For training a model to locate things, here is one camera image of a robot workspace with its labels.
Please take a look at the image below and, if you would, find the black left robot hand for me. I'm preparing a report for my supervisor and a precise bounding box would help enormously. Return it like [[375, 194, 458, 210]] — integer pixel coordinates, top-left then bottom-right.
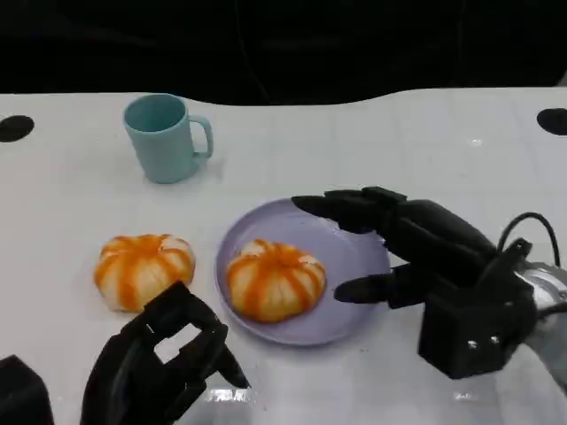
[[80, 281, 252, 425]]

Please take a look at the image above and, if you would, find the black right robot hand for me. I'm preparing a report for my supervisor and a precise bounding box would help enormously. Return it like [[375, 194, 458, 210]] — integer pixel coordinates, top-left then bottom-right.
[[291, 186, 504, 310]]

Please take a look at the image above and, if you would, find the orange white toy bread roll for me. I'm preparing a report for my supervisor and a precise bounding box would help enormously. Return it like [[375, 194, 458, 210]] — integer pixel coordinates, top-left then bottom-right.
[[226, 238, 329, 324], [93, 233, 197, 313]]

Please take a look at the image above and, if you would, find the lilac plate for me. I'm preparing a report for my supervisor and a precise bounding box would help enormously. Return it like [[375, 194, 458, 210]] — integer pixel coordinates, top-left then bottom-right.
[[215, 197, 392, 347]]

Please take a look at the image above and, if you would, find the pale green mug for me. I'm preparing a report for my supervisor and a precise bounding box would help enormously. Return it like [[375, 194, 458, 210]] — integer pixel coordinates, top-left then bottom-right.
[[122, 92, 214, 185]]

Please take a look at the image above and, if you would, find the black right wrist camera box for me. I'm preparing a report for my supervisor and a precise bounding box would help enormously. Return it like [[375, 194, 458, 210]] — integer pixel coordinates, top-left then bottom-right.
[[417, 241, 539, 381]]

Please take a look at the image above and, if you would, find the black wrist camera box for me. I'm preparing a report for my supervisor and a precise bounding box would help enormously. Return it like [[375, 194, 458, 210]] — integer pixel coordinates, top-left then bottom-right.
[[417, 241, 539, 381], [0, 354, 55, 425]]

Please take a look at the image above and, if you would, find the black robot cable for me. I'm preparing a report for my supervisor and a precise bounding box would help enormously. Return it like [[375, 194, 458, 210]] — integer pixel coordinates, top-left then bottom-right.
[[497, 212, 560, 267]]

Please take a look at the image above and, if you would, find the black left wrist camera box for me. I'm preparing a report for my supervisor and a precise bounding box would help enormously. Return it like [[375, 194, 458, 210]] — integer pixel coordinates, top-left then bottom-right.
[[0, 354, 55, 425]]

